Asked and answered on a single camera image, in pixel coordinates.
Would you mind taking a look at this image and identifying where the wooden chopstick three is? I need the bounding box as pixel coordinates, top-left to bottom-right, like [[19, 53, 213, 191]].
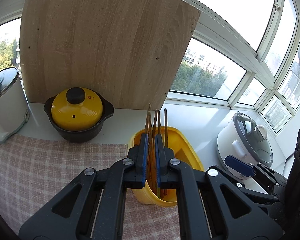
[[157, 110, 161, 134]]

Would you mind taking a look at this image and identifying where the red chopstick horizontal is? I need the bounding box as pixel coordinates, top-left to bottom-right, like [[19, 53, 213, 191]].
[[148, 112, 158, 195]]

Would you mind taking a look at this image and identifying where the wooden chopstick four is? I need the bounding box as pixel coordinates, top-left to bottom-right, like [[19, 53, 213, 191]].
[[164, 108, 168, 196]]

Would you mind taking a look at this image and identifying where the white floral rice cooker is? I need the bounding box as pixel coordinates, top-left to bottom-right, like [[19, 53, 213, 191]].
[[217, 112, 273, 180]]

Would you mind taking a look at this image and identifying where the yellow plastic utensil container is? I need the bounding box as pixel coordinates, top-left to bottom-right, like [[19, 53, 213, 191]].
[[132, 127, 205, 207]]

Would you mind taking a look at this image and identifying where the wooden chopstick two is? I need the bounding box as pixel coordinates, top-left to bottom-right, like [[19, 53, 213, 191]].
[[152, 110, 158, 142]]

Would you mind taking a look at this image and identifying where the long curved wooden chopstick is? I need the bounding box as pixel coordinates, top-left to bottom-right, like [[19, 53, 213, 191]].
[[145, 103, 151, 134]]

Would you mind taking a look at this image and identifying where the black pot yellow lid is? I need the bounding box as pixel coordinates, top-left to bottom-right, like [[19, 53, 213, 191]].
[[44, 87, 114, 143]]

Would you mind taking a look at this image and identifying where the pink plaid cloth mat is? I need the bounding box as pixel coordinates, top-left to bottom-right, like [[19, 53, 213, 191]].
[[0, 134, 180, 239]]

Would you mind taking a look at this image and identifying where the wooden board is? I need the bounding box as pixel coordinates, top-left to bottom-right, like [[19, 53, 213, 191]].
[[20, 0, 200, 110]]

